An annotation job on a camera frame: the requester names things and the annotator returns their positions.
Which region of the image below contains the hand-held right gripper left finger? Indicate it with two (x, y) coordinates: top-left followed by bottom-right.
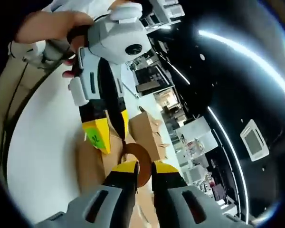
(34, 160), (141, 228)

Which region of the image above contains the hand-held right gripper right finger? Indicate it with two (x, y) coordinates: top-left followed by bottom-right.
(152, 160), (255, 228)

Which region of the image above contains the brown paper box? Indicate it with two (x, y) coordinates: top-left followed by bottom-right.
(129, 106), (163, 148)
(147, 136), (169, 162)
(77, 118), (155, 228)

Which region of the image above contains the open laptop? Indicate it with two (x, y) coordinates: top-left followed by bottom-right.
(133, 65), (175, 97)

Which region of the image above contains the person's left hand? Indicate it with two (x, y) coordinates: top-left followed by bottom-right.
(14, 11), (95, 78)

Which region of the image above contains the white shelf rack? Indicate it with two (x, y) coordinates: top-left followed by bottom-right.
(142, 0), (189, 27)

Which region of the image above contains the white worn chest device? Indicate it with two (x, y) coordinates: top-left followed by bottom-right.
(8, 39), (72, 71)

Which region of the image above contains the ceiling light strip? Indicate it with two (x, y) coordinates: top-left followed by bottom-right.
(207, 106), (250, 223)
(196, 29), (285, 102)

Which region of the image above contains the ceiling air conditioner unit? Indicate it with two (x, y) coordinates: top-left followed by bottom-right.
(239, 118), (270, 162)

